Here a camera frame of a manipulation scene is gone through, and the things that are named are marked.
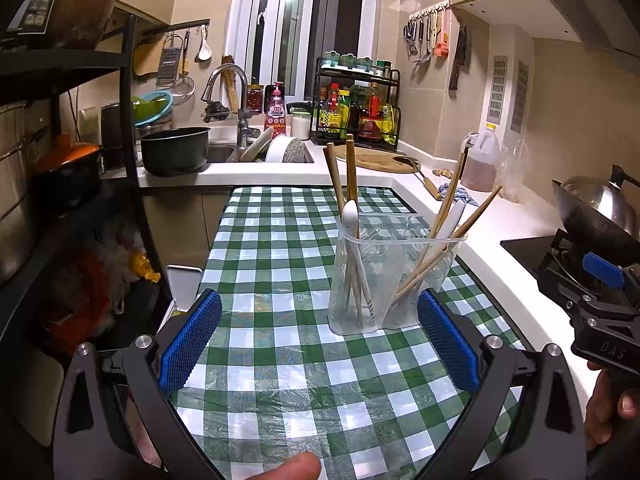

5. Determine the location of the dark canister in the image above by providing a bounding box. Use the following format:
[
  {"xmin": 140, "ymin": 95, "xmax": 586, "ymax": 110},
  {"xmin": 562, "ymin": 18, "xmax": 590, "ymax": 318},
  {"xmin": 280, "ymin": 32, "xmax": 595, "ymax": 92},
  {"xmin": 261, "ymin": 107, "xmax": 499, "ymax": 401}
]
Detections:
[{"xmin": 100, "ymin": 102, "xmax": 138, "ymax": 171}]

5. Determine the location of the yellow plastic bag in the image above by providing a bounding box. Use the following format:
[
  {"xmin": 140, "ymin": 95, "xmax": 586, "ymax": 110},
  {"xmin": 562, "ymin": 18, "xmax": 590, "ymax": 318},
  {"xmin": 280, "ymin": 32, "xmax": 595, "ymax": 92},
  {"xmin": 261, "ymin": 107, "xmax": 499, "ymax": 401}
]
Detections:
[{"xmin": 129, "ymin": 250, "xmax": 162, "ymax": 283}]

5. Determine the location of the black shelf rack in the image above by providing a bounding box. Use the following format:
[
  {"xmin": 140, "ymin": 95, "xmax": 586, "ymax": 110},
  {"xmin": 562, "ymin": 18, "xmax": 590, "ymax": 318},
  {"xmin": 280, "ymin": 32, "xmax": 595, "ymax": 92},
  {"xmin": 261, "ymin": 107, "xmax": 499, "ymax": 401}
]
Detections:
[{"xmin": 0, "ymin": 15, "xmax": 166, "ymax": 361}]

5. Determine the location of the plastic oil jug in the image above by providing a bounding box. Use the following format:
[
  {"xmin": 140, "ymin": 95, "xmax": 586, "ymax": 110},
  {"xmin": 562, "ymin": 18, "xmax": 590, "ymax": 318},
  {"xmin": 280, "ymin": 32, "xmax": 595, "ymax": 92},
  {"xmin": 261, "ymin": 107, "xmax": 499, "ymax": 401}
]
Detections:
[{"xmin": 460, "ymin": 122, "xmax": 501, "ymax": 193}]

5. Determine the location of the row of sauce bottles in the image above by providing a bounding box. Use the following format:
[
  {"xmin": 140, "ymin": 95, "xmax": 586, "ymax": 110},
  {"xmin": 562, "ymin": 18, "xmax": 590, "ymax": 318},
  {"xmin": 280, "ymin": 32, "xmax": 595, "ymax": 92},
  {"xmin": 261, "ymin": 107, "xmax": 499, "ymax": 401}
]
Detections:
[{"xmin": 317, "ymin": 82, "xmax": 398, "ymax": 143}]

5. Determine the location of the mesh strainer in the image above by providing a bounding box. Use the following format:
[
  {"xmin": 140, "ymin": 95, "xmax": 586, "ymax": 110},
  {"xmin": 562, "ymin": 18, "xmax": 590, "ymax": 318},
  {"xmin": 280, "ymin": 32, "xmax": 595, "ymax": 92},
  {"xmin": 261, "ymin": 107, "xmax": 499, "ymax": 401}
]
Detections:
[{"xmin": 170, "ymin": 77, "xmax": 197, "ymax": 106}]

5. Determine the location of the brown stick bundle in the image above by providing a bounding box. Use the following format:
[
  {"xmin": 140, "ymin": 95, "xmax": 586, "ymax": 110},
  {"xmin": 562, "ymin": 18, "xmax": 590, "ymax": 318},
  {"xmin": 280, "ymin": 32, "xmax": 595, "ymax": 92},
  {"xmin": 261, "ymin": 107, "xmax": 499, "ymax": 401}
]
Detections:
[{"xmin": 222, "ymin": 55, "xmax": 241, "ymax": 111}]

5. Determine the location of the white perforated strainer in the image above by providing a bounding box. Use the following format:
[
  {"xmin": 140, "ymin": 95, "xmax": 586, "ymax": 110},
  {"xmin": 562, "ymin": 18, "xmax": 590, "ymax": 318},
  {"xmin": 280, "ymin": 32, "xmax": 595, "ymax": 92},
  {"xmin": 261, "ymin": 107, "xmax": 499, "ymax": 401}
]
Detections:
[{"xmin": 265, "ymin": 135, "xmax": 315, "ymax": 163}]

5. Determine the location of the metal grater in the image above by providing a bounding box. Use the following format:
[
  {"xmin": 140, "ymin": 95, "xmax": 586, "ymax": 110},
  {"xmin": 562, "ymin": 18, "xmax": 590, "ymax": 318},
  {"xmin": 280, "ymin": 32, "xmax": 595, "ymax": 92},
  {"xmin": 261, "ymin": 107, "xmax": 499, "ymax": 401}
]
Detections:
[{"xmin": 156, "ymin": 34, "xmax": 185, "ymax": 88}]

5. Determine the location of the green bowl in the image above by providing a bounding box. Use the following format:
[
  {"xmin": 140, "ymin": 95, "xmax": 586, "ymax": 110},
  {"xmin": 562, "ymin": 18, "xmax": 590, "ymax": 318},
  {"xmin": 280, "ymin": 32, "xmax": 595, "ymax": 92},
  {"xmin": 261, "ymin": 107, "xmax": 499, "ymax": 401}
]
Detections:
[{"xmin": 131, "ymin": 94, "xmax": 166, "ymax": 121}]

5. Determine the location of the clear plastic utensil holder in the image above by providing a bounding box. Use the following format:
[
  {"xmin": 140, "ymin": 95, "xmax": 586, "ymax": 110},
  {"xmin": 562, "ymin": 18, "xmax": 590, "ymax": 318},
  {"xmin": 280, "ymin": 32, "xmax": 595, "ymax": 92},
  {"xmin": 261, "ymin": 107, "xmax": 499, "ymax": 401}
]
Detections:
[{"xmin": 327, "ymin": 212, "xmax": 469, "ymax": 336}]

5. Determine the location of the white hook rail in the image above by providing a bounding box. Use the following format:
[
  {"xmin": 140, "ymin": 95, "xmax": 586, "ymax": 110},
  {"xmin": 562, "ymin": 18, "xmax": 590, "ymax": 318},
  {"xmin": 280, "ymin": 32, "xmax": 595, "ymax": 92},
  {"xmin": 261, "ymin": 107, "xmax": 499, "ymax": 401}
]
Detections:
[{"xmin": 407, "ymin": 1, "xmax": 451, "ymax": 21}]

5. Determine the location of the green checked tablecloth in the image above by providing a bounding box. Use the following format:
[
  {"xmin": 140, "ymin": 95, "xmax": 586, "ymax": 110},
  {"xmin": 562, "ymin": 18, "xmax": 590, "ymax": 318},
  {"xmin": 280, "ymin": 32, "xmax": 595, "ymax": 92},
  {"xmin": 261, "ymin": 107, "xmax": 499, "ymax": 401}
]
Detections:
[{"xmin": 167, "ymin": 186, "xmax": 531, "ymax": 480}]

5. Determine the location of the hanging wooden board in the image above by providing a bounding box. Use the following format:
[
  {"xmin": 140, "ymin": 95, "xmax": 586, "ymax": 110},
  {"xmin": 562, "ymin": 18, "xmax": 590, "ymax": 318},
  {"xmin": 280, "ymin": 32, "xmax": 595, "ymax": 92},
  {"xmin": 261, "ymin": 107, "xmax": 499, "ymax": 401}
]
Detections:
[{"xmin": 132, "ymin": 42, "xmax": 161, "ymax": 77}]

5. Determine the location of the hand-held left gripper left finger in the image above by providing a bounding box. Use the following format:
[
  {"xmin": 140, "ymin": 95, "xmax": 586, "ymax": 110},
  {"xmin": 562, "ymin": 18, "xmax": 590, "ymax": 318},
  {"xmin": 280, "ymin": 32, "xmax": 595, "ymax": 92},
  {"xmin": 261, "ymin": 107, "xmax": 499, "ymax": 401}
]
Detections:
[{"xmin": 52, "ymin": 289, "xmax": 226, "ymax": 480}]

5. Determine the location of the wall vent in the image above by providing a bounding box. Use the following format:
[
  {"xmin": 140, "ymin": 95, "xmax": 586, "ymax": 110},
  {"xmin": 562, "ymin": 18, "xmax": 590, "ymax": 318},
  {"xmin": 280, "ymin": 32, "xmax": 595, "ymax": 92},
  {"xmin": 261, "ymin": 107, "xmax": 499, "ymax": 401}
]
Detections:
[
  {"xmin": 486, "ymin": 55, "xmax": 508, "ymax": 121},
  {"xmin": 510, "ymin": 60, "xmax": 530, "ymax": 133}
]

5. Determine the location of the window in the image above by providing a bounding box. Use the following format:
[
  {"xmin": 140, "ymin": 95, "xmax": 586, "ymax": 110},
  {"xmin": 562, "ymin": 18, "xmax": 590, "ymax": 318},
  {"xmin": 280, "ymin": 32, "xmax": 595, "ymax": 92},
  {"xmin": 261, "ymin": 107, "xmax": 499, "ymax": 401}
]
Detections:
[{"xmin": 232, "ymin": 0, "xmax": 381, "ymax": 103}]

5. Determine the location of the red plastic bag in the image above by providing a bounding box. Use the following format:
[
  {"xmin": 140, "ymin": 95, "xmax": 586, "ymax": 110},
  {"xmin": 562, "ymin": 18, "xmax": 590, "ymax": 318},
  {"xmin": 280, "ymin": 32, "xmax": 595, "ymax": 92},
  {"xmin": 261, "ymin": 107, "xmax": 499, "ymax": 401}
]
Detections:
[{"xmin": 40, "ymin": 240, "xmax": 126, "ymax": 346}]

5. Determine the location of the person's right hand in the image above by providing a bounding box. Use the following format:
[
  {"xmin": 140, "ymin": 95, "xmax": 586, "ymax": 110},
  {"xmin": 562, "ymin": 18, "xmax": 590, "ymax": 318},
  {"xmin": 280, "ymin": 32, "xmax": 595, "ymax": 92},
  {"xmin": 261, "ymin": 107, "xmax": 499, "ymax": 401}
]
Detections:
[{"xmin": 584, "ymin": 359, "xmax": 640, "ymax": 453}]

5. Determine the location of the black pot orange lid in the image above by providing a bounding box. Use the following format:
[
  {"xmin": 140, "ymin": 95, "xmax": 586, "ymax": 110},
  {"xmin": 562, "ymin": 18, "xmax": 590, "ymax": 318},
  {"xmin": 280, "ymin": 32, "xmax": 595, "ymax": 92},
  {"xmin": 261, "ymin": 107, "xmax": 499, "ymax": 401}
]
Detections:
[{"xmin": 32, "ymin": 134, "xmax": 106, "ymax": 216}]

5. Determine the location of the row of spice jars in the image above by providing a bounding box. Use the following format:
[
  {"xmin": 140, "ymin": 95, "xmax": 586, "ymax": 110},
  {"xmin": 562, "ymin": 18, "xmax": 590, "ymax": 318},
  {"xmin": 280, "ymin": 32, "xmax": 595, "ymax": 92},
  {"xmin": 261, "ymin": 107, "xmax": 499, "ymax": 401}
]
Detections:
[{"xmin": 320, "ymin": 50, "xmax": 393, "ymax": 73}]

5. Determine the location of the round wooden cutting board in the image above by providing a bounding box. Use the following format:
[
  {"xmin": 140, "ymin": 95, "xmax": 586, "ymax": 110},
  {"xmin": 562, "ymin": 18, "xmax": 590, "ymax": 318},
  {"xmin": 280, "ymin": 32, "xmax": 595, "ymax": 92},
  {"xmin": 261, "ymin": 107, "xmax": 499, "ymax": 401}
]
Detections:
[{"xmin": 336, "ymin": 146, "xmax": 422, "ymax": 173}]

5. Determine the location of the black wok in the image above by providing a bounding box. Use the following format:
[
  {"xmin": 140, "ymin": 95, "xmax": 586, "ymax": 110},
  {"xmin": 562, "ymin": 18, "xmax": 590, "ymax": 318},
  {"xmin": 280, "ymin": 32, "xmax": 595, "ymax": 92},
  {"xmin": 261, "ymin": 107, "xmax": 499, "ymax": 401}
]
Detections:
[{"xmin": 551, "ymin": 180, "xmax": 640, "ymax": 256}]

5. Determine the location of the dark scrubber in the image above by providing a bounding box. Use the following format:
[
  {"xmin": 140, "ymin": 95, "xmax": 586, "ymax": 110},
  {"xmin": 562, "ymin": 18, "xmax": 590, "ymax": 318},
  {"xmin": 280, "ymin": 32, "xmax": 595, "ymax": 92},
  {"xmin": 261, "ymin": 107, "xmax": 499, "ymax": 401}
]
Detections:
[{"xmin": 202, "ymin": 100, "xmax": 232, "ymax": 123}]

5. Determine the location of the wooden handled spatula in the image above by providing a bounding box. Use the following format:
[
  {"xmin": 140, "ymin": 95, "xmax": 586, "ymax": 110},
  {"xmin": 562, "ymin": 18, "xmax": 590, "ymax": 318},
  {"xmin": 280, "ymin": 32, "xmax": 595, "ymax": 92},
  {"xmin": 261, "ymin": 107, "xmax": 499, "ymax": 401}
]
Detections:
[{"xmin": 392, "ymin": 155, "xmax": 443, "ymax": 202}]

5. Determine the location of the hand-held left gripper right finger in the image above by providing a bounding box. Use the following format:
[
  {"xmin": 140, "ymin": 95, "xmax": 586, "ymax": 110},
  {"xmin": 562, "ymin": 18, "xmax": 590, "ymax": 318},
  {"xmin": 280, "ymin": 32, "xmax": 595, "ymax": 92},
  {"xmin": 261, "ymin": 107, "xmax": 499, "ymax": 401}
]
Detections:
[{"xmin": 415, "ymin": 289, "xmax": 588, "ymax": 480}]

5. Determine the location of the black glass cooktop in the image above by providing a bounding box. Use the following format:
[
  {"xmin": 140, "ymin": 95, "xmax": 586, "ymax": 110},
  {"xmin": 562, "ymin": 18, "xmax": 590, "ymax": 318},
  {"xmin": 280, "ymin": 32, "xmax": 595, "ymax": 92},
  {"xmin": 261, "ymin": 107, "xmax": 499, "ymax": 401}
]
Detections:
[{"xmin": 500, "ymin": 234, "xmax": 640, "ymax": 311}]

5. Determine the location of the white ladle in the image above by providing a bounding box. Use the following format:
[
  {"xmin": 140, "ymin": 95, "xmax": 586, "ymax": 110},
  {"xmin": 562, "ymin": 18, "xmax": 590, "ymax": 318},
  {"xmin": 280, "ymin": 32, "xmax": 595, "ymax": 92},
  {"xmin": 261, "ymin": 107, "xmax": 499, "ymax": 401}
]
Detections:
[{"xmin": 195, "ymin": 25, "xmax": 213, "ymax": 62}]

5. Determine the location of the steel kitchen faucet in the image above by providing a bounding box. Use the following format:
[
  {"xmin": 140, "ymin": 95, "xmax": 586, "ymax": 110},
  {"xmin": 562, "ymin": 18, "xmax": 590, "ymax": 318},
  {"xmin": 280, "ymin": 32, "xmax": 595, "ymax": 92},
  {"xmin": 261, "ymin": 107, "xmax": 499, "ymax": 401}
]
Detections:
[{"xmin": 201, "ymin": 64, "xmax": 261, "ymax": 150}]

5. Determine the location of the steel hanging utensil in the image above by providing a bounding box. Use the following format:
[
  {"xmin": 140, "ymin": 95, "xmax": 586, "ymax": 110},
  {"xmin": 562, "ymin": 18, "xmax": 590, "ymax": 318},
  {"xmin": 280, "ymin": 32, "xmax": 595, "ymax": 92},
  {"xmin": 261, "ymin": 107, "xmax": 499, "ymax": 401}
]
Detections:
[{"xmin": 419, "ymin": 15, "xmax": 436, "ymax": 65}]

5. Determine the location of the black spice rack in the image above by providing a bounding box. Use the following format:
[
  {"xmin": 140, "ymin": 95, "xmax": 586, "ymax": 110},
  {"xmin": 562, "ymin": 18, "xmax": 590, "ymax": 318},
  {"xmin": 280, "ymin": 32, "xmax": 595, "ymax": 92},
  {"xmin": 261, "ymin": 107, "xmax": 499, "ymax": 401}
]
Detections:
[{"xmin": 314, "ymin": 57, "xmax": 407, "ymax": 153}]

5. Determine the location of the white spoon striped handle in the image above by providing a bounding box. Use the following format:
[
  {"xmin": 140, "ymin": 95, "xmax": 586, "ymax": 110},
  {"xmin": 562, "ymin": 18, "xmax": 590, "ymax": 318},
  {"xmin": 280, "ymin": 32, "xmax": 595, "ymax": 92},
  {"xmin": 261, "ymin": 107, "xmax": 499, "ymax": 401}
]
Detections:
[{"xmin": 340, "ymin": 200, "xmax": 376, "ymax": 323}]

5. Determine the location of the hanging cleaver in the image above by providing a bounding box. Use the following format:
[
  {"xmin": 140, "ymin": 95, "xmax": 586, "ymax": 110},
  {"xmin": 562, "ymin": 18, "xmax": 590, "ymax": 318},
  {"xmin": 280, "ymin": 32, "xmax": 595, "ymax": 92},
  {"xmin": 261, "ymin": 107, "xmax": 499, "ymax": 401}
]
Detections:
[{"xmin": 448, "ymin": 25, "xmax": 468, "ymax": 92}]

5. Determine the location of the steel wok lid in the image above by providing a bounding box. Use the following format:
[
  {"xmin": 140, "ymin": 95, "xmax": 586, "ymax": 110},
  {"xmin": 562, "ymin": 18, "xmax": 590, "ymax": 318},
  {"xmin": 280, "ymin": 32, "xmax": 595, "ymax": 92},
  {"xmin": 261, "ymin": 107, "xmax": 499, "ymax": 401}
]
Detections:
[{"xmin": 560, "ymin": 164, "xmax": 640, "ymax": 233}]

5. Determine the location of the black cooking pot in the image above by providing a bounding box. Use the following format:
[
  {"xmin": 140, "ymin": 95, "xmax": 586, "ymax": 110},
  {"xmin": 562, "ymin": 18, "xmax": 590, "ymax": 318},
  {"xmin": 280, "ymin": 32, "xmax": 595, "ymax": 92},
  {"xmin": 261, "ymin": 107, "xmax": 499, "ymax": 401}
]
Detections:
[{"xmin": 140, "ymin": 127, "xmax": 212, "ymax": 178}]

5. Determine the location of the range hood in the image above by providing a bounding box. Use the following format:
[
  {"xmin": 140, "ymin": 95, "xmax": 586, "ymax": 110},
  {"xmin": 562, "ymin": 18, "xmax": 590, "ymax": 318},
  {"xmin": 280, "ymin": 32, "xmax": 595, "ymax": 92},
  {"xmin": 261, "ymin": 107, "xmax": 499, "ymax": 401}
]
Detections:
[{"xmin": 505, "ymin": 0, "xmax": 640, "ymax": 56}]

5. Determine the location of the clear plastic bag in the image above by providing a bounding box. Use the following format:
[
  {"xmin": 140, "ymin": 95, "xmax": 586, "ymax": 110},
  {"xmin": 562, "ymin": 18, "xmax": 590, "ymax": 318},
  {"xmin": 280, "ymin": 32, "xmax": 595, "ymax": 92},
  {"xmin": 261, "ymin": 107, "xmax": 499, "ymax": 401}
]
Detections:
[{"xmin": 495, "ymin": 142, "xmax": 531, "ymax": 203}]

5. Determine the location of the brown bowl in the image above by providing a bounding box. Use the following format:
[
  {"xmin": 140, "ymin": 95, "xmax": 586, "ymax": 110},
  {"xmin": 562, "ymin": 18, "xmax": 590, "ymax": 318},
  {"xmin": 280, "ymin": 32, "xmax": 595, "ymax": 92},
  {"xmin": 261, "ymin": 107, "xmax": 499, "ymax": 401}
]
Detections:
[{"xmin": 50, "ymin": 0, "xmax": 117, "ymax": 51}]

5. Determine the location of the white bin lid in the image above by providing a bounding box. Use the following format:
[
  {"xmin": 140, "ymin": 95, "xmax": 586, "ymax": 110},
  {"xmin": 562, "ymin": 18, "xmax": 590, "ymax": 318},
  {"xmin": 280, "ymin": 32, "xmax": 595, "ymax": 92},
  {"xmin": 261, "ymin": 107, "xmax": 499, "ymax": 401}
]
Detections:
[{"xmin": 165, "ymin": 266, "xmax": 203, "ymax": 313}]

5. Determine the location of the black pan support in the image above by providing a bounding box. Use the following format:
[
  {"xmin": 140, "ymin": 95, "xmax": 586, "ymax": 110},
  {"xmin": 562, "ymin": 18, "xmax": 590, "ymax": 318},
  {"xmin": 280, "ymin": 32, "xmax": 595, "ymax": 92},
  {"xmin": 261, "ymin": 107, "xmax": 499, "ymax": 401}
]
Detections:
[{"xmin": 549, "ymin": 229, "xmax": 585, "ymax": 267}]

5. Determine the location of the person's left hand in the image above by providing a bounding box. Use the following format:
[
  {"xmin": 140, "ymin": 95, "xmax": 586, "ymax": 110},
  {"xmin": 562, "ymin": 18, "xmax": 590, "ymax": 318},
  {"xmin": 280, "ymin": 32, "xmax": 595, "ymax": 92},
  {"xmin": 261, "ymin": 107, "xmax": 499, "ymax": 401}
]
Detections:
[{"xmin": 260, "ymin": 451, "xmax": 322, "ymax": 480}]

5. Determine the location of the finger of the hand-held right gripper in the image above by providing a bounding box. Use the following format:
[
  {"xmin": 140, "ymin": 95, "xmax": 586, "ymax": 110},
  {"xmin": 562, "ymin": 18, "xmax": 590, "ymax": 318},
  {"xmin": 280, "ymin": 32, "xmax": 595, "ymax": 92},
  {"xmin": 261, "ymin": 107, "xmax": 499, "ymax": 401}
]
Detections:
[
  {"xmin": 581, "ymin": 252, "xmax": 640, "ymax": 293},
  {"xmin": 537, "ymin": 262, "xmax": 596, "ymax": 313}
]

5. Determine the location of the white jar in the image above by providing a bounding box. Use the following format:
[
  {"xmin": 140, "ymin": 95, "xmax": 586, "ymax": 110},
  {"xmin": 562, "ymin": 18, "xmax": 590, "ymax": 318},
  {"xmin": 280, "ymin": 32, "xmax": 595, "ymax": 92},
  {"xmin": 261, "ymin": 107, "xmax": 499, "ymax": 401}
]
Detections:
[{"xmin": 291, "ymin": 109, "xmax": 312, "ymax": 141}]

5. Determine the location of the blue rag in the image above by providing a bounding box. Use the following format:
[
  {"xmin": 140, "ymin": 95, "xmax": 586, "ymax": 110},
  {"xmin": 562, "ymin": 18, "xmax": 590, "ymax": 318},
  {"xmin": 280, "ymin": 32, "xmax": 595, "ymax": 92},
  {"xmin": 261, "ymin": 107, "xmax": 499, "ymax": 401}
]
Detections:
[{"xmin": 439, "ymin": 185, "xmax": 481, "ymax": 207}]

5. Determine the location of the orange handled utensil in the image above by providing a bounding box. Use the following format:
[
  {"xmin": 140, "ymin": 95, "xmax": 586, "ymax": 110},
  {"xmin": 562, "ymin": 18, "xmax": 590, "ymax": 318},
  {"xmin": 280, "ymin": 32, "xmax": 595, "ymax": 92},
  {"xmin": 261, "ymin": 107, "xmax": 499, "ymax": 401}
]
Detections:
[{"xmin": 434, "ymin": 10, "xmax": 451, "ymax": 56}]

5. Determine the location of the steel stockpot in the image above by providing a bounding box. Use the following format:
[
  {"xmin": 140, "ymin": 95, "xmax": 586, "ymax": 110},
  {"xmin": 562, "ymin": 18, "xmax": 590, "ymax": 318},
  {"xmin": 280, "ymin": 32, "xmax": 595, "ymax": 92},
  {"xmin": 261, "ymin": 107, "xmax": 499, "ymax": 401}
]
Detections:
[{"xmin": 0, "ymin": 100, "xmax": 33, "ymax": 286}]

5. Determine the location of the pink dish soap bottle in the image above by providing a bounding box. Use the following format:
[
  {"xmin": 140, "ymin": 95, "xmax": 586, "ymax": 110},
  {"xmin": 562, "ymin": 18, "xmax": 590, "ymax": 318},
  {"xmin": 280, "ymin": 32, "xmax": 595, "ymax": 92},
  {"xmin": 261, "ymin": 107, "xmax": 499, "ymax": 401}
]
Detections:
[{"xmin": 263, "ymin": 81, "xmax": 288, "ymax": 141}]

